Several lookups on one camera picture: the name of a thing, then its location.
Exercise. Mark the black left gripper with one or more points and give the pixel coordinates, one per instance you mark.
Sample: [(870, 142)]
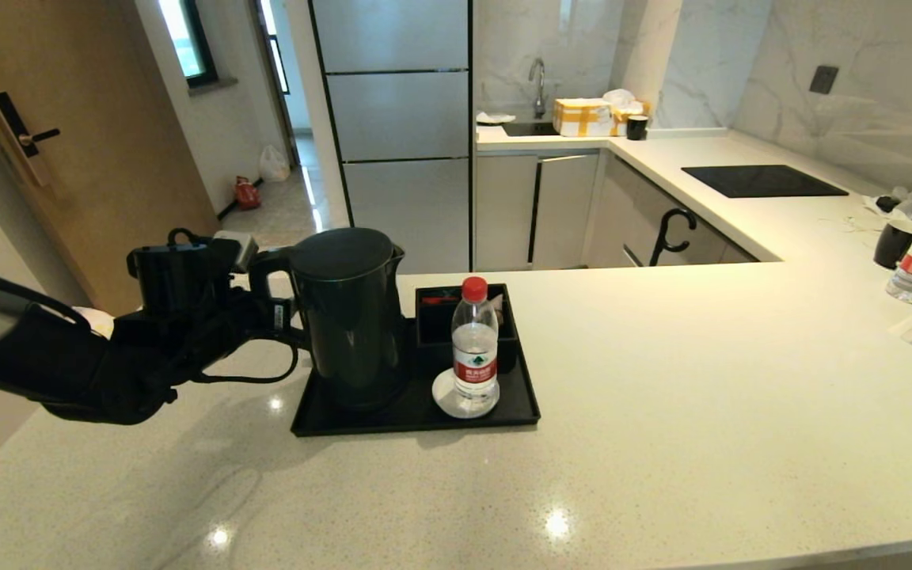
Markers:
[(187, 301)]

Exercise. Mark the black electric kettle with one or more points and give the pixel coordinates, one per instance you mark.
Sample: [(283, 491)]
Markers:
[(353, 317)]

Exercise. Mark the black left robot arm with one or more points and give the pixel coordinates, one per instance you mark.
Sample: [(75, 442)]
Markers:
[(68, 372)]

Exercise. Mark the black compartment box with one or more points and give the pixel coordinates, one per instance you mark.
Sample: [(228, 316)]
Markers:
[(434, 328)]

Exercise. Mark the white tea bag packet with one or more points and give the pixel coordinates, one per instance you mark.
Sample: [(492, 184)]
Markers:
[(497, 303)]

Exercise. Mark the small black cup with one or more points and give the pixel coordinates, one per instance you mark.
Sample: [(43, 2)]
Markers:
[(638, 127)]

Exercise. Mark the red floor bag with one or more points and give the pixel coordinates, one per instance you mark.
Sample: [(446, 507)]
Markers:
[(248, 193)]

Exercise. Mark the white plastic floor bag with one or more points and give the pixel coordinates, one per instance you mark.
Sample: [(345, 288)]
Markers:
[(275, 163)]

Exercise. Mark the black rectangular serving tray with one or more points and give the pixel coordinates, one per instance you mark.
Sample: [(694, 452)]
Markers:
[(408, 418)]

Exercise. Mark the yellow white plastic bag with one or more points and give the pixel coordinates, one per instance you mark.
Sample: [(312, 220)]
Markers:
[(96, 321)]

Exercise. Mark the white round coaster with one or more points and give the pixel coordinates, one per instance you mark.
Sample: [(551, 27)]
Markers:
[(444, 396)]

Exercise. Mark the brown wooden door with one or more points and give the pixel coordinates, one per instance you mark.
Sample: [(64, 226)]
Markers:
[(108, 158)]

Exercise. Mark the silver refrigerator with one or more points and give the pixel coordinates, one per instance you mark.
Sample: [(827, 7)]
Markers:
[(404, 119)]

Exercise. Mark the grey sink base cabinet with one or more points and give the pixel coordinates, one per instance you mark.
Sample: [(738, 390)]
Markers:
[(507, 211)]

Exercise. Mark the narrow dark-framed window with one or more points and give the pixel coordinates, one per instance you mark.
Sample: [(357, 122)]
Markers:
[(275, 46)]

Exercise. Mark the white cloth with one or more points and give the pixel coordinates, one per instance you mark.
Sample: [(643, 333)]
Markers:
[(495, 117)]

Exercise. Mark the dark kitchen sink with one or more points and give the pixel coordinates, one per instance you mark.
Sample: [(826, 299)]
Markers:
[(531, 128)]

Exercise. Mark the chrome sink faucet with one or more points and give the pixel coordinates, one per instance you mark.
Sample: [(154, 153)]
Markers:
[(539, 84)]

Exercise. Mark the cardboard box yellow tape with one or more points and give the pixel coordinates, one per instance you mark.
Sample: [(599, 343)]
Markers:
[(583, 117)]

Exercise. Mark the grey drawer cabinet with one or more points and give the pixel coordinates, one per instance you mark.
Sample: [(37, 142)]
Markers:
[(638, 211)]

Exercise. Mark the crumpled white plastic bag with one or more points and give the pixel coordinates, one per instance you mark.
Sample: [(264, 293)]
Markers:
[(622, 96)]

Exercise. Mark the black induction cooktop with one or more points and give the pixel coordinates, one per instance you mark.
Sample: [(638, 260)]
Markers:
[(765, 181)]

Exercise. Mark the black mug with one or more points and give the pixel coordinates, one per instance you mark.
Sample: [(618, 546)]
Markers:
[(893, 245)]

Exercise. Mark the crumpled white tissue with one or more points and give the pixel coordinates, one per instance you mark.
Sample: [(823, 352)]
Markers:
[(911, 203)]

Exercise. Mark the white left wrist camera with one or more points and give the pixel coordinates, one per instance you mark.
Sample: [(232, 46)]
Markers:
[(236, 249)]

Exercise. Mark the dark wall socket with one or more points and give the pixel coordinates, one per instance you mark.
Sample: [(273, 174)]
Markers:
[(824, 79)]

